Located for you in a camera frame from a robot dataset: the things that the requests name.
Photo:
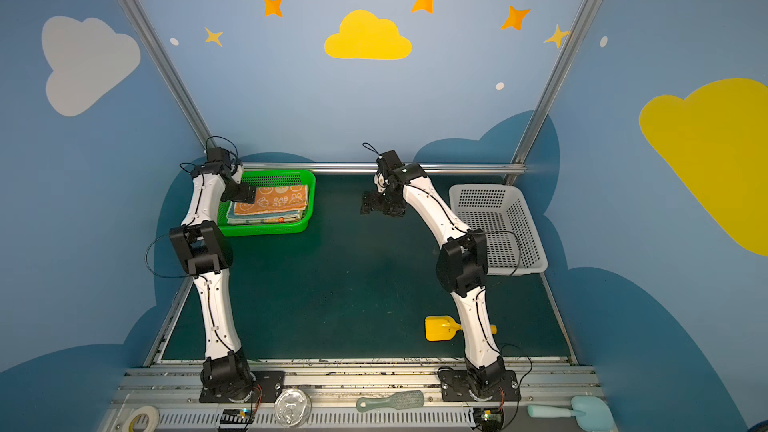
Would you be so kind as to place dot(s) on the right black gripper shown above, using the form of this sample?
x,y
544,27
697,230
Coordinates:
x,y
381,203

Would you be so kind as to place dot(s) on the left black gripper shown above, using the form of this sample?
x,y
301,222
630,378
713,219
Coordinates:
x,y
242,192

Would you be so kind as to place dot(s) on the green plastic basket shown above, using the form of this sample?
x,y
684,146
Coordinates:
x,y
270,179

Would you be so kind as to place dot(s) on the teal owl pattern towel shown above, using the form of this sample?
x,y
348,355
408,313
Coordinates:
x,y
289,214

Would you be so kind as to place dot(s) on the orange pattern towel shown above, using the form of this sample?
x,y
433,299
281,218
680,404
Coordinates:
x,y
274,200

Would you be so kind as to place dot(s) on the grey plastic basket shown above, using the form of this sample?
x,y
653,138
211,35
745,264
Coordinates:
x,y
502,213

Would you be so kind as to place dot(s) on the striped rabbit text towel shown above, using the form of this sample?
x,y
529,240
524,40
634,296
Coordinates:
x,y
264,222

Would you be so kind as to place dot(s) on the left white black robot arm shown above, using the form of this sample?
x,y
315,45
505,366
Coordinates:
x,y
206,256

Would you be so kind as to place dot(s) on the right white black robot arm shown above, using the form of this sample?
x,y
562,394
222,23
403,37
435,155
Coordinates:
x,y
462,264

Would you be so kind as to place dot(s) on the yellow toy shovel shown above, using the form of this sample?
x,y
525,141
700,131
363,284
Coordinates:
x,y
445,328

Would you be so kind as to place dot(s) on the grey green brush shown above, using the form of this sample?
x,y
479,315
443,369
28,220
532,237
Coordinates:
x,y
403,400

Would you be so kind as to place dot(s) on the clear round lid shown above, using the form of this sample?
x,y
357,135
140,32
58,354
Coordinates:
x,y
292,408

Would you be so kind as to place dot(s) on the left small circuit board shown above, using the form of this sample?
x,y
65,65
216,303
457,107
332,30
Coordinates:
x,y
234,420

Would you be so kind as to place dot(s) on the small circuit board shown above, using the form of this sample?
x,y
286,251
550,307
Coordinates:
x,y
487,420
234,420

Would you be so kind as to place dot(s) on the white tape roll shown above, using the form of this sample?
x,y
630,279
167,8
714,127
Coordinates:
x,y
145,418

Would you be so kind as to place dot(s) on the right small circuit board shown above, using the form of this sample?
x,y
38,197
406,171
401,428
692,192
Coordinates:
x,y
487,420

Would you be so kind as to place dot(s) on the mint green spatula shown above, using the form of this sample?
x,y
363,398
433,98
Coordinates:
x,y
590,413

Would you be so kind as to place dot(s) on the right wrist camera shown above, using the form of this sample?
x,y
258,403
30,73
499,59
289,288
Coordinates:
x,y
381,182

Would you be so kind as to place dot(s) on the aluminium rear frame bar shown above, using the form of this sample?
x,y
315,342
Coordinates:
x,y
371,168

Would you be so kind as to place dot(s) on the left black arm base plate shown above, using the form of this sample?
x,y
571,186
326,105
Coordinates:
x,y
267,385

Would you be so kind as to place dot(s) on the aluminium left frame post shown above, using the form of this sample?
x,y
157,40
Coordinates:
x,y
156,49

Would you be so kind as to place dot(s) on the aluminium frame post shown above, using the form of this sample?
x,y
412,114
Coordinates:
x,y
580,27
156,49

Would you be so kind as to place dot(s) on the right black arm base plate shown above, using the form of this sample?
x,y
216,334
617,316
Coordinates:
x,y
455,387

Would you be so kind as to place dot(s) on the aluminium front rail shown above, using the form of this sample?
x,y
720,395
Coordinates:
x,y
335,385

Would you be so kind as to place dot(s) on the aluminium right frame post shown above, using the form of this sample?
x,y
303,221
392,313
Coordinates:
x,y
580,27

